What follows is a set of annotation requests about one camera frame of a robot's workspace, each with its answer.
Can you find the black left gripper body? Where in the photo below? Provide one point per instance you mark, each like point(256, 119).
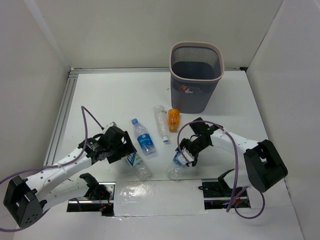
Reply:
point(128, 146)

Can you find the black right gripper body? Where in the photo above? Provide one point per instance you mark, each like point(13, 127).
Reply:
point(195, 146)

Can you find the green white label bottle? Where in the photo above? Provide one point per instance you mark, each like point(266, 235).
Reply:
point(138, 166)

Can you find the blue label blue cap bottle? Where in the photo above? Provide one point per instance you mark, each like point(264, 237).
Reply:
point(143, 138)

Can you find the blue label crushed bottle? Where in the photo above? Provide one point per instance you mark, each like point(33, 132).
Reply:
point(172, 171)

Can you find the orange plastic bottle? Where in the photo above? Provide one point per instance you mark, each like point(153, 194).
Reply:
point(173, 119)

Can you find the clear unlabelled plastic bottle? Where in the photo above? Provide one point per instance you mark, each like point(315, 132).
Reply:
point(160, 116)

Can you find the red label plastic bottle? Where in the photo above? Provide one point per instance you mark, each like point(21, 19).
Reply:
point(185, 89)

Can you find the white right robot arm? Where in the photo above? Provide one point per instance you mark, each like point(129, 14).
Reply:
point(258, 163)

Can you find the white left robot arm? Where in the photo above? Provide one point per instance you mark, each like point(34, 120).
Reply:
point(28, 199)

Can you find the grey mesh waste bin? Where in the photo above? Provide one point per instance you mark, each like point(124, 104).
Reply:
point(198, 65)

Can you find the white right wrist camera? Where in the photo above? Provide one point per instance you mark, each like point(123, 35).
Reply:
point(184, 157)

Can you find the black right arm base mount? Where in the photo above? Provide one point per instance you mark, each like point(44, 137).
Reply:
point(216, 192)

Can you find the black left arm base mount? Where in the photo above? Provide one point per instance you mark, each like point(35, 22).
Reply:
point(99, 197)

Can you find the aluminium frame rail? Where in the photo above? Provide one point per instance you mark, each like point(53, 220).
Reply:
point(121, 94)

